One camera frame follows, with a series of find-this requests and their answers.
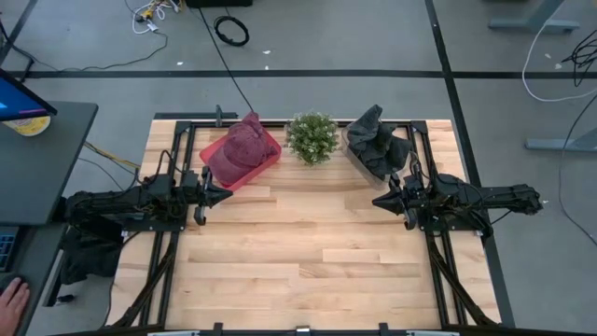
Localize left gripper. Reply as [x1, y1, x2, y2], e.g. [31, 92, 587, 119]
[179, 166, 234, 227]

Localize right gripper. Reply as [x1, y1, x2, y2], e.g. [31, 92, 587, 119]
[371, 175, 437, 231]

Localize red plastic bin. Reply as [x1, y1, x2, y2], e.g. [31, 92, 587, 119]
[199, 124, 284, 192]

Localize small green potted plant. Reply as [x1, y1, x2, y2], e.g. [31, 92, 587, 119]
[284, 110, 340, 167]

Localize black bag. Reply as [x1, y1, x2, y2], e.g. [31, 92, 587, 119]
[59, 226, 123, 286]

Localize grey desk foot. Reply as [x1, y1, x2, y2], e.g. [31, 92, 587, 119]
[524, 126, 597, 153]

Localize black desk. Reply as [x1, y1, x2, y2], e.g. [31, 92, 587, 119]
[0, 100, 99, 228]

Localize dark grey desk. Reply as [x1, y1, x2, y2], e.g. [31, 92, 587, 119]
[0, 222, 67, 336]

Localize black box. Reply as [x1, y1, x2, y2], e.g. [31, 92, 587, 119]
[185, 0, 254, 8]

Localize black keyboard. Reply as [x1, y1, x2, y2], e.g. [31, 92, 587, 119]
[0, 226, 22, 273]

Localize computer monitor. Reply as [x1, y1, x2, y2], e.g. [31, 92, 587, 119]
[0, 68, 58, 122]

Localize grey desk leg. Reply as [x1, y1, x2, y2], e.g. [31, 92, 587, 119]
[488, 0, 582, 35]

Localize person's hand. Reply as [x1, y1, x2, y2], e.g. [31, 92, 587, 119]
[0, 277, 31, 336]

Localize yellow cables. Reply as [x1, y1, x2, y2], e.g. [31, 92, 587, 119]
[83, 141, 141, 170]

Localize long black floor cable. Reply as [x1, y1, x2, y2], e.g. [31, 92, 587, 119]
[198, 7, 257, 116]

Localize thin black cable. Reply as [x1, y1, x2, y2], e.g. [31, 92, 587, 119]
[0, 18, 169, 75]

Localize coiled black cable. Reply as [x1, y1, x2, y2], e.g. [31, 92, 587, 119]
[213, 15, 251, 48]

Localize black curved cable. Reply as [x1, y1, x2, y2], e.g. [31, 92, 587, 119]
[557, 92, 597, 248]

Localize white cable bundle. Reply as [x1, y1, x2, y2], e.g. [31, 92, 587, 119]
[123, 0, 184, 35]

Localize long white cable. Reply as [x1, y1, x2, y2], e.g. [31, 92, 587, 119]
[521, 18, 597, 104]

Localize black cable bundle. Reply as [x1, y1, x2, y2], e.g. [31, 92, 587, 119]
[561, 27, 597, 89]

